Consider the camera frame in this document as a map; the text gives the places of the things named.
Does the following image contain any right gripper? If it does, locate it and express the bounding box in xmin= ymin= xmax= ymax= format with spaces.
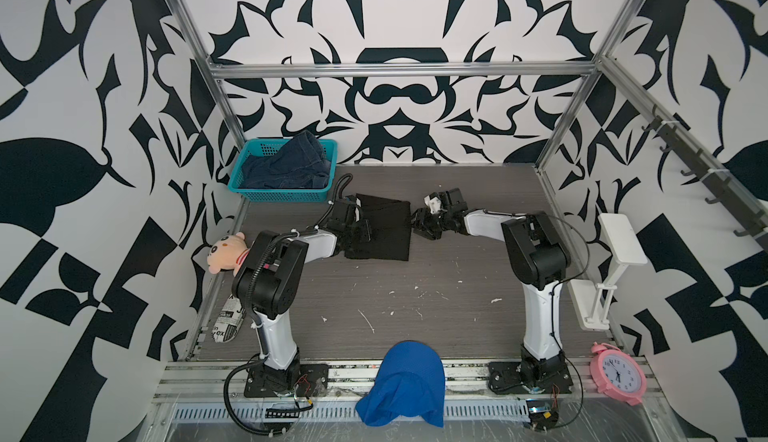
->
xmin=403 ymin=208 xmax=453 ymax=240

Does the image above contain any black skirt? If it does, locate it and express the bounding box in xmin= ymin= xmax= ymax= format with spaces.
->
xmin=344 ymin=193 xmax=412 ymax=262

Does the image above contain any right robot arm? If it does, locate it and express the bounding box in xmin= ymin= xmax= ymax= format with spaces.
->
xmin=411 ymin=189 xmax=572 ymax=394

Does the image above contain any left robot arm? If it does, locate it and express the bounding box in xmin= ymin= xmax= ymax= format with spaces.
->
xmin=232 ymin=195 xmax=371 ymax=394

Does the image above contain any dark blue denim skirt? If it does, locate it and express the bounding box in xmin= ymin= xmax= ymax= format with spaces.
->
xmin=240 ymin=132 xmax=331 ymax=190

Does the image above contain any pink plush toy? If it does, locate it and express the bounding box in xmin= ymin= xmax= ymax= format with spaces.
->
xmin=206 ymin=232 xmax=250 ymax=274

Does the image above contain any teal plastic basket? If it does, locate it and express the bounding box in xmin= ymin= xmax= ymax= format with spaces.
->
xmin=228 ymin=138 xmax=338 ymax=203

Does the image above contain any blue cloth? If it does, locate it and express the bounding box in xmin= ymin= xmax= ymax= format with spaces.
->
xmin=355 ymin=341 xmax=446 ymax=428

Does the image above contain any white shelf stand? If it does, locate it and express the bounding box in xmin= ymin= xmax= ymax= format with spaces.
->
xmin=569 ymin=213 xmax=648 ymax=331

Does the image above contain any small green circuit board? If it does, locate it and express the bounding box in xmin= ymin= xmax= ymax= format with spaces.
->
xmin=524 ymin=399 xmax=559 ymax=432

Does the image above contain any pink alarm clock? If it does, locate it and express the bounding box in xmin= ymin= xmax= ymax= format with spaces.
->
xmin=589 ymin=343 xmax=647 ymax=406

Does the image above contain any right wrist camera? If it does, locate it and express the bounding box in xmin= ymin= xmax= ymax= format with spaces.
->
xmin=424 ymin=193 xmax=443 ymax=215

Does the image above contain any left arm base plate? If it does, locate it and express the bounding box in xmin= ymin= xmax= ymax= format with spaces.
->
xmin=244 ymin=361 xmax=330 ymax=398

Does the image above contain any black corrugated cable conduit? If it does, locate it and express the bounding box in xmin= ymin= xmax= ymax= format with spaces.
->
xmin=223 ymin=173 xmax=355 ymax=437

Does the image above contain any aluminium frame crossbar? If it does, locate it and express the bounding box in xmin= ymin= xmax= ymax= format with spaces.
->
xmin=209 ymin=61 xmax=596 ymax=79

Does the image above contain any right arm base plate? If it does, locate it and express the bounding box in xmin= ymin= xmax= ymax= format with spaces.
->
xmin=488 ymin=357 xmax=573 ymax=395

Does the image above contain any grey wall hook rack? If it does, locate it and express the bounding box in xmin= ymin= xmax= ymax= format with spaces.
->
xmin=643 ymin=104 xmax=767 ymax=252

